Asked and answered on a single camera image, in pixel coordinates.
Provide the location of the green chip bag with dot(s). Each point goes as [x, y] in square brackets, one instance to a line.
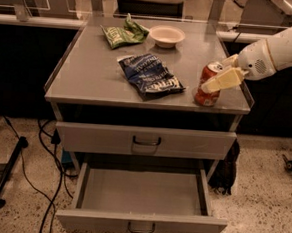
[131, 33]

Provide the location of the blue chip bag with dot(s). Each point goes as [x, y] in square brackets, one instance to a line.
[149, 77]

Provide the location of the white bowl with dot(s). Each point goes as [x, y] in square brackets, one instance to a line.
[166, 36]

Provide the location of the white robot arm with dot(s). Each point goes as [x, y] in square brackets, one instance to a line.
[280, 47]

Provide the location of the open grey middle drawer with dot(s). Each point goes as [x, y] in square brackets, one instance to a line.
[141, 202]

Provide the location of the red coke can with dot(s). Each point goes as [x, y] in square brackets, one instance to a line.
[208, 100]

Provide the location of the closed grey top drawer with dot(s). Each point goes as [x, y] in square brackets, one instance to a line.
[162, 142]

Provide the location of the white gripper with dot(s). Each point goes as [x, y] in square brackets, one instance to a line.
[255, 61]

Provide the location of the black caster wheel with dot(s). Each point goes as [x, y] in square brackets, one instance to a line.
[291, 163]

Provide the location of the grey drawer cabinet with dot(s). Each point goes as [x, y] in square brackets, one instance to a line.
[88, 86]

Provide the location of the black floor stand bar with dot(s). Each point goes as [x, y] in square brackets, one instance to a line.
[22, 143]

